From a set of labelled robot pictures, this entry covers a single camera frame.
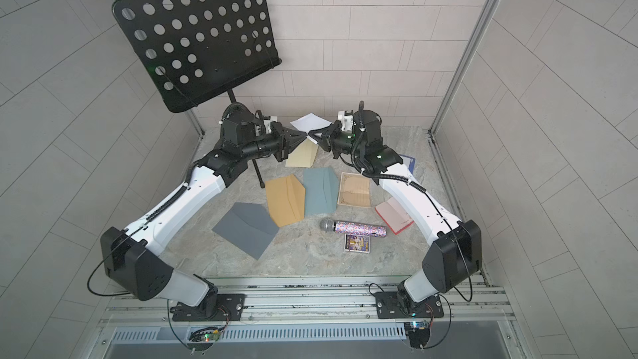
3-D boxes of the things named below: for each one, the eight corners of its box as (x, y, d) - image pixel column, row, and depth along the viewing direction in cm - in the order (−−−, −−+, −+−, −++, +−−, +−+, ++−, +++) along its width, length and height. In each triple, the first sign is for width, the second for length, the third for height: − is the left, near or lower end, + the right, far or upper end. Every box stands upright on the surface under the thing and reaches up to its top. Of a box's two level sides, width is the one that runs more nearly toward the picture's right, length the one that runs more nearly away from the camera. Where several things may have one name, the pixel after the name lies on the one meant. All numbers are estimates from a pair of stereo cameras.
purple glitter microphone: (319, 232, 88) (318, 227, 84) (321, 222, 90) (320, 217, 87) (384, 240, 86) (386, 236, 83) (384, 229, 88) (386, 225, 85)
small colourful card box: (344, 253, 83) (344, 250, 81) (343, 233, 88) (343, 229, 85) (370, 253, 83) (371, 250, 81) (368, 233, 88) (369, 229, 85)
